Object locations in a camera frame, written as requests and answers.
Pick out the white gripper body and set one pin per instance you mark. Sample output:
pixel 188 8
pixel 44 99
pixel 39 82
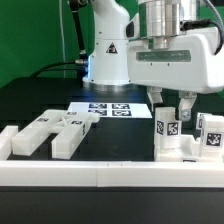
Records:
pixel 189 64

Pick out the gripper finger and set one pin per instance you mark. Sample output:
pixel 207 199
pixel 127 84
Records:
pixel 187 100
pixel 155 98

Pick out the white chair seat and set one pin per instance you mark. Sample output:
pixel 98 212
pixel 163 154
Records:
pixel 188 151

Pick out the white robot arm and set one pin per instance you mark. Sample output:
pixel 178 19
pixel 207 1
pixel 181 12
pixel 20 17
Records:
pixel 166 45

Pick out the white chair back piece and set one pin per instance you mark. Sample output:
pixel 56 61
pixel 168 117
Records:
pixel 70 129

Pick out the white sheet with tags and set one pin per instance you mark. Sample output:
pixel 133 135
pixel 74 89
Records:
pixel 112 110

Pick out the white U-shaped fence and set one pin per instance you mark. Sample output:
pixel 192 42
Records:
pixel 104 174

